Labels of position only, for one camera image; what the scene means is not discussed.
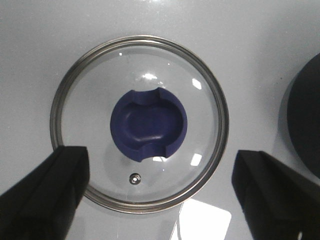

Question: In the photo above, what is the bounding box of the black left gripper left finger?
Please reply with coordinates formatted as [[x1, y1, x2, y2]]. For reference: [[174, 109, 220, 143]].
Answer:
[[0, 146, 90, 240]]

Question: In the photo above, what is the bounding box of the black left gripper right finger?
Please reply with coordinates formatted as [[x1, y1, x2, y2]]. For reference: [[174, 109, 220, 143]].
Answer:
[[231, 150, 320, 240]]

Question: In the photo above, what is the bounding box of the dark blue saucepan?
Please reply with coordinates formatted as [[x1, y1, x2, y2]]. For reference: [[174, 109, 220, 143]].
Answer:
[[278, 53, 320, 180]]

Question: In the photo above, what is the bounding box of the glass lid with blue knob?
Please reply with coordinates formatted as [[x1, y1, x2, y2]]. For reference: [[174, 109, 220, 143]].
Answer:
[[49, 35, 229, 214]]

